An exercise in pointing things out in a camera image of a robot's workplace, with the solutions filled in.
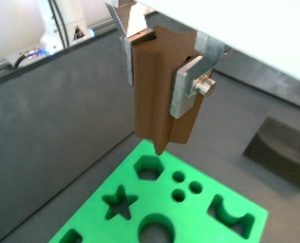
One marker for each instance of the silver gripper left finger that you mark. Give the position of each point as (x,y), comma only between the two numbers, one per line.
(131,22)

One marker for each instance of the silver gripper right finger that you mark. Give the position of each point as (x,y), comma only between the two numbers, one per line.
(192,78)

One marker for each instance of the brown star prism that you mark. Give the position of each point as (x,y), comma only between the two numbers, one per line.
(157,58)

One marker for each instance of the dark grey curved fixture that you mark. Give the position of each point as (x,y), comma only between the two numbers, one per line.
(275,149)

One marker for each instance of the green foam shape board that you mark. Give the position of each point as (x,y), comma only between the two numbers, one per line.
(157,189)

